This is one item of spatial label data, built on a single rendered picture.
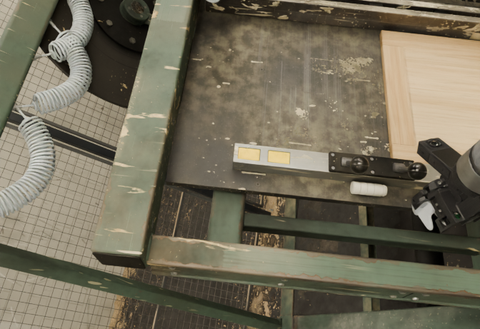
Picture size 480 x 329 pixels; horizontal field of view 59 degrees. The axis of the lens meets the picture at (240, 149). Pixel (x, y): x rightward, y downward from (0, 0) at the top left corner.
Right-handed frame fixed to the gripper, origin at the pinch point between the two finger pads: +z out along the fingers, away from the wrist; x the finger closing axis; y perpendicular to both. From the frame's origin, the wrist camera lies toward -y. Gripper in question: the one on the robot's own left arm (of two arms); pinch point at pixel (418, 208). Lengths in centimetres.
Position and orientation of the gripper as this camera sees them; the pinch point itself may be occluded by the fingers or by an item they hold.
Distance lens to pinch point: 93.8
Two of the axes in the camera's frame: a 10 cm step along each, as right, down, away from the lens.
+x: 9.6, -2.2, 1.8
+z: -0.5, 4.8, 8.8
